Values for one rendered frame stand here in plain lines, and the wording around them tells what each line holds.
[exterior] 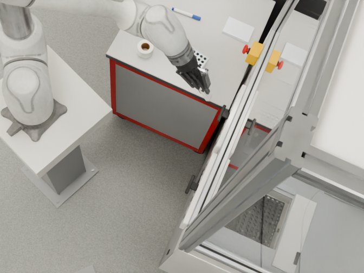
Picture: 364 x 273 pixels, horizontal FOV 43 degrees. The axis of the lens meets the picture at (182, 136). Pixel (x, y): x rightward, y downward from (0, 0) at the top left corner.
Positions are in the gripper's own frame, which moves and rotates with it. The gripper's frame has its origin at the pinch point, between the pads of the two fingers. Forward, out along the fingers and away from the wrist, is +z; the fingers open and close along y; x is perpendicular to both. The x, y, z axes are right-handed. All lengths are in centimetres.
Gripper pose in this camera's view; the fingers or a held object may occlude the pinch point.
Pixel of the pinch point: (205, 92)
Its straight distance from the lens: 172.7
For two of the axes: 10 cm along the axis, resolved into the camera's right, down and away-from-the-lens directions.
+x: 4.0, -8.4, 3.6
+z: 4.2, 5.2, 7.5
